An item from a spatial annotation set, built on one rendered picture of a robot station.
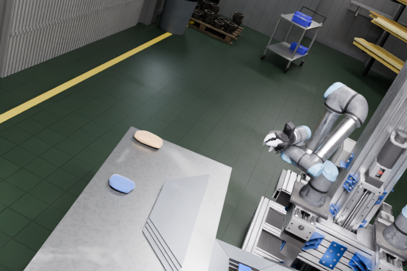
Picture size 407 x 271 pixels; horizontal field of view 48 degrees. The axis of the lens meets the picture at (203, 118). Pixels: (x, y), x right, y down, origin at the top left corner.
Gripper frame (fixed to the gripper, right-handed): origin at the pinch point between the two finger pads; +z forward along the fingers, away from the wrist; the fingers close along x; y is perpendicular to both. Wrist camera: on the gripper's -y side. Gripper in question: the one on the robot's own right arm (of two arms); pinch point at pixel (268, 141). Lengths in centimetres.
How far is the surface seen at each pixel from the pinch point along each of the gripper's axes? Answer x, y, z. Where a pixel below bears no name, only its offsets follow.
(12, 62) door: 287, 173, -48
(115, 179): 31, 43, 45
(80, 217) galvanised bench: 19, 44, 70
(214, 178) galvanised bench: 15.3, 43.2, -7.8
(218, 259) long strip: -18, 57, 13
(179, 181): 19.0, 41.3, 16.0
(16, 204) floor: 115, 163, 28
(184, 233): -7, 38, 37
